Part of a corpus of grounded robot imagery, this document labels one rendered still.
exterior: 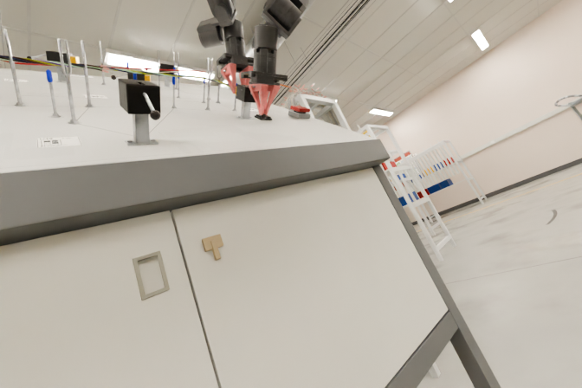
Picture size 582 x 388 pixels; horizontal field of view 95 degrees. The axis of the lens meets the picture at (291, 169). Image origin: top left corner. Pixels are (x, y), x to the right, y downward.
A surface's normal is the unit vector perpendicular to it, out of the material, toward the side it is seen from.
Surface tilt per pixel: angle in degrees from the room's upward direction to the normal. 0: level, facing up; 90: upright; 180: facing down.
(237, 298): 90
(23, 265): 90
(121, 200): 90
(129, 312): 90
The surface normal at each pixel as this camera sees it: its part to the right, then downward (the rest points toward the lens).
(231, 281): 0.53, -0.46
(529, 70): -0.69, 0.07
